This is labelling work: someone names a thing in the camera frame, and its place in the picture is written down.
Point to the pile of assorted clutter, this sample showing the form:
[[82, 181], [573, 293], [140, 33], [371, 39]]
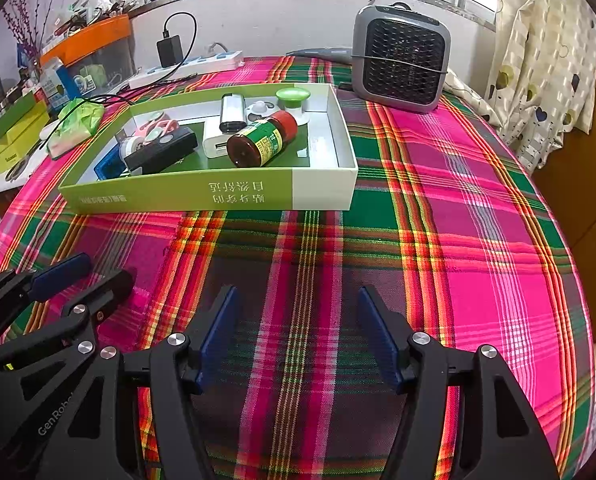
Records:
[[93, 12]]

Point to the white small device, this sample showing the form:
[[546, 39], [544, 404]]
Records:
[[48, 130]]

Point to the storage bin with orange lid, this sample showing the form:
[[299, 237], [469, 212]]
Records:
[[93, 37]]

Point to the pink green plaid blanket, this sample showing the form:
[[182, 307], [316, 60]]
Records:
[[452, 260]]

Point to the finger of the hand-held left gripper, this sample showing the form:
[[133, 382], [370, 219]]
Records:
[[108, 292], [60, 272]]

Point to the green tissue pack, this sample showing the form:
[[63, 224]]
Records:
[[73, 125]]

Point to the black charger plug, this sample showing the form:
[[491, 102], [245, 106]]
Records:
[[170, 51]]

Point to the brown wooden wardrobe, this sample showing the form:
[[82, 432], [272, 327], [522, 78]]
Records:
[[582, 210]]

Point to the pink oval case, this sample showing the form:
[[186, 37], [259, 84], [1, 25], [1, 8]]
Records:
[[158, 130]]

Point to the green mushroom lamp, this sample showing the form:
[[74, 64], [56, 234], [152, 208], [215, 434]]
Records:
[[293, 94]]

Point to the purple flower branches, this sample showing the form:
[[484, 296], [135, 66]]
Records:
[[23, 25]]

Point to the brown jar with red lid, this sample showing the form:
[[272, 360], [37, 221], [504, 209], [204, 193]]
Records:
[[258, 142]]

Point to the grey scissors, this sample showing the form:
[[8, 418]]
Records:
[[15, 170]]

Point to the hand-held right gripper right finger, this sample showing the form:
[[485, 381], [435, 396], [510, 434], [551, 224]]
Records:
[[377, 340]]

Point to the yellow-green cardboard box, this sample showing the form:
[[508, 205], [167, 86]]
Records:
[[15, 152]]

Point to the green and white cardboard box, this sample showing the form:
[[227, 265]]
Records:
[[178, 195]]

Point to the grey space heater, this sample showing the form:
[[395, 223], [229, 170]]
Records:
[[402, 60]]

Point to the cream patterned curtain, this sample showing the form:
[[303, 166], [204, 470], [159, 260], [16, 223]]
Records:
[[542, 60]]

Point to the white panda figure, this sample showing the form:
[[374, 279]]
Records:
[[261, 110]]

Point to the blue and white carton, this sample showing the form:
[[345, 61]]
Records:
[[53, 82]]

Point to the white printed bedding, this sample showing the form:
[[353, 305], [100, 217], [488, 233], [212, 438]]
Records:
[[470, 105]]

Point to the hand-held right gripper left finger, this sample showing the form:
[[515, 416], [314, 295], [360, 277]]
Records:
[[218, 340]]

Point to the white power strip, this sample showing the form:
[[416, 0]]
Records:
[[203, 62]]

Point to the black rectangular device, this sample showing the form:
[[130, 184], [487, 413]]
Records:
[[163, 152]]

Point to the white charger adapter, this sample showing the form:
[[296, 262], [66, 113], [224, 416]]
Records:
[[215, 142]]

